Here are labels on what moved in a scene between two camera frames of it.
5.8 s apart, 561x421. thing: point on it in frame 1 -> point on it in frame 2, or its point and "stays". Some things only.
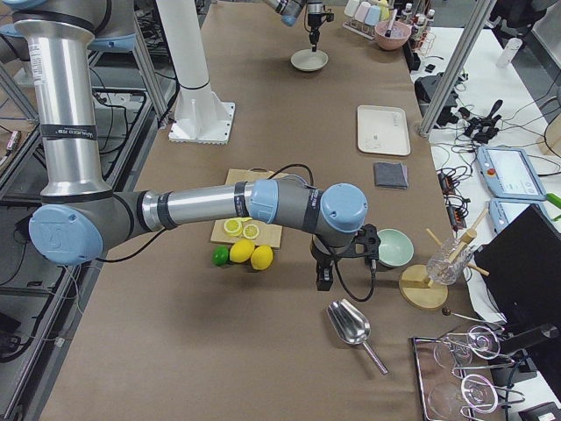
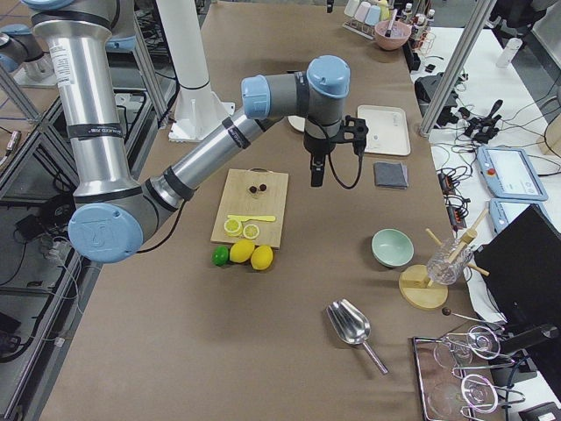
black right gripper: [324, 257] -> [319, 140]
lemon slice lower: [251, 231] stays
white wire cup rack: [363, 29] stays
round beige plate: [309, 60] -> [298, 123]
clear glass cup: [440, 270] stays
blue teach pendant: [508, 173] stays
